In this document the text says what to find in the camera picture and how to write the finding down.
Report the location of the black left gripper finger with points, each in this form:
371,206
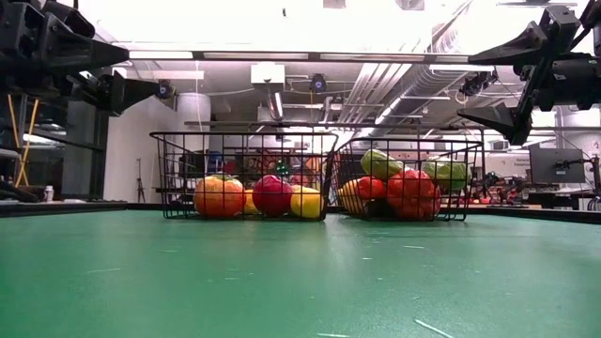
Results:
84,52
131,91

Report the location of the red strawberry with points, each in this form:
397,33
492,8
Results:
299,180

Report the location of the grey ceiling ventilation duct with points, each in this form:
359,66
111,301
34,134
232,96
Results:
425,80

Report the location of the white ceiling box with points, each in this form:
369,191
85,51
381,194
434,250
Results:
267,73

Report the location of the dark red plum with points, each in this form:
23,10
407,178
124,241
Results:
272,196

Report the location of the red orange round fruit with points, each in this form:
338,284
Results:
218,197

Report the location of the orange carrot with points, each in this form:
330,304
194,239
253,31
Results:
349,197

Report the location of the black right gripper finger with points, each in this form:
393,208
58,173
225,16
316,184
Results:
512,51
502,115

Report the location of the black round ceiling device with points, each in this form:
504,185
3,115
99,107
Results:
167,90
318,83

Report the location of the red bell pepper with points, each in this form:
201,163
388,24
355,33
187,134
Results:
413,197

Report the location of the small white bottle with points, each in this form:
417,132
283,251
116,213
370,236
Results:
49,194

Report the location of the white cylindrical column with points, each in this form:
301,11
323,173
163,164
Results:
194,112

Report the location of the black ceiling projector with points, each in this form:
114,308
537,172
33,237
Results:
476,83

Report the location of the grey background monitor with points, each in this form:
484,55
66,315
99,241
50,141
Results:
556,166

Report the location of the green table mat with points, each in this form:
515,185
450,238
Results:
282,281

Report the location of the black tripod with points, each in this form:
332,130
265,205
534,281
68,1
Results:
140,188

